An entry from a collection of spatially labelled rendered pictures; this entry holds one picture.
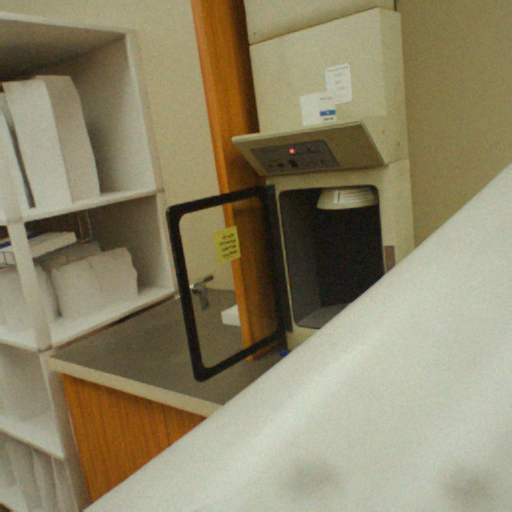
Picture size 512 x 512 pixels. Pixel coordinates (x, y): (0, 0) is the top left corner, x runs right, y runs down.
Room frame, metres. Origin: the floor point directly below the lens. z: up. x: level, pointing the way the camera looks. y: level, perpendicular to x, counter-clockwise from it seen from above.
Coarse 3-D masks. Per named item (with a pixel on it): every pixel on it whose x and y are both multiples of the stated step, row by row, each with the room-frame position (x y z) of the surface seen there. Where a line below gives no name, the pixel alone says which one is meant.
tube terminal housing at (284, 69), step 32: (320, 32) 1.12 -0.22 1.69; (352, 32) 1.08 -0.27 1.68; (384, 32) 1.05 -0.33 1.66; (256, 64) 1.23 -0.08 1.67; (288, 64) 1.18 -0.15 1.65; (320, 64) 1.13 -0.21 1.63; (352, 64) 1.08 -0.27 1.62; (384, 64) 1.04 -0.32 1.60; (256, 96) 1.24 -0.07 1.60; (288, 96) 1.18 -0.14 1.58; (384, 96) 1.04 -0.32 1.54; (288, 128) 1.19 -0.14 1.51; (384, 192) 1.05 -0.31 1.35; (384, 224) 1.05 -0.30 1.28; (384, 256) 1.06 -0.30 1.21; (288, 288) 1.22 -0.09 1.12
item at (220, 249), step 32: (192, 224) 1.05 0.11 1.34; (224, 224) 1.11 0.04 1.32; (256, 224) 1.18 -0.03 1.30; (192, 256) 1.04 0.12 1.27; (224, 256) 1.10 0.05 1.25; (256, 256) 1.17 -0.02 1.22; (192, 288) 1.03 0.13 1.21; (224, 288) 1.09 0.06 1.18; (256, 288) 1.16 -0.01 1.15; (224, 320) 1.08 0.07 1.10; (256, 320) 1.15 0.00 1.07; (224, 352) 1.07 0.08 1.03
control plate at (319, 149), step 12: (288, 144) 1.08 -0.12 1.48; (300, 144) 1.07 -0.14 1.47; (312, 144) 1.05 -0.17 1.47; (324, 144) 1.04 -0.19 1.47; (264, 156) 1.15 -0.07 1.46; (276, 156) 1.13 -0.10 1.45; (288, 156) 1.11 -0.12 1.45; (300, 156) 1.10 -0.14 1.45; (312, 156) 1.08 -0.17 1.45; (324, 156) 1.07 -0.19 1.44; (276, 168) 1.17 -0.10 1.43; (288, 168) 1.15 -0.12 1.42; (300, 168) 1.13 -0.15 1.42; (312, 168) 1.12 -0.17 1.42
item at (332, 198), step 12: (324, 192) 1.19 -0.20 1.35; (336, 192) 1.15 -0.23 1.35; (348, 192) 1.13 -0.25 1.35; (360, 192) 1.13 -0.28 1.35; (372, 192) 1.13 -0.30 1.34; (324, 204) 1.17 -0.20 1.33; (336, 204) 1.14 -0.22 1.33; (348, 204) 1.12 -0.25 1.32; (360, 204) 1.12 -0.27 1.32; (372, 204) 1.12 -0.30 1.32
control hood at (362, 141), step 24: (336, 120) 0.99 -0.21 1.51; (360, 120) 0.95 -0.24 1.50; (384, 120) 1.03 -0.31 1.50; (240, 144) 1.15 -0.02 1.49; (264, 144) 1.11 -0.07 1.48; (336, 144) 1.03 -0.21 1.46; (360, 144) 1.00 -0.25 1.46; (384, 144) 1.02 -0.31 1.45; (264, 168) 1.19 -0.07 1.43; (336, 168) 1.09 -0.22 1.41
